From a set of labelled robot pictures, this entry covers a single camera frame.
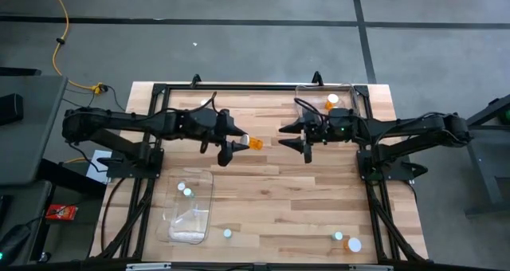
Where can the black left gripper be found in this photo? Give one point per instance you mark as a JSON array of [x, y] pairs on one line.
[[197, 125]]

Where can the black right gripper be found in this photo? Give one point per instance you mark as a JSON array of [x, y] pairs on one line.
[[338, 127]]

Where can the orange pill bottle white cap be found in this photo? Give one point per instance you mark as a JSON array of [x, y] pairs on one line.
[[332, 99], [354, 244], [255, 144]]

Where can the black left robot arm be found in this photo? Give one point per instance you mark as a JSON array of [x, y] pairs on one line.
[[119, 121]]

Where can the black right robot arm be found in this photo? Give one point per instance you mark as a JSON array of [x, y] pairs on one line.
[[418, 125]]

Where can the clear plastic bin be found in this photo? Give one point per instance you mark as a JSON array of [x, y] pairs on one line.
[[199, 211], [344, 93]]

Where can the white paper sheet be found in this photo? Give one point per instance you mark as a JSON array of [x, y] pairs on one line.
[[93, 163]]

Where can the red cardboard box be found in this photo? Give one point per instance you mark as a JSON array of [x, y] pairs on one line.
[[61, 212]]

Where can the black metal stand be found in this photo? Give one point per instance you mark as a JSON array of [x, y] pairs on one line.
[[484, 171]]

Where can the grey side table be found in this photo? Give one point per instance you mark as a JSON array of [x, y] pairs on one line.
[[36, 135], [24, 207]]

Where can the black box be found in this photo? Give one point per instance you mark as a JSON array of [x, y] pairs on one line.
[[10, 108]]

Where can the black device green light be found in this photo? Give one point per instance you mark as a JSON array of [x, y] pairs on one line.
[[14, 241]]

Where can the black metal table frame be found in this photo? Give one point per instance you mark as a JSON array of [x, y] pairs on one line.
[[259, 87]]

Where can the silver metal bracket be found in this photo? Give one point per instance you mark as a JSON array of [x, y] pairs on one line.
[[148, 266], [370, 268]]

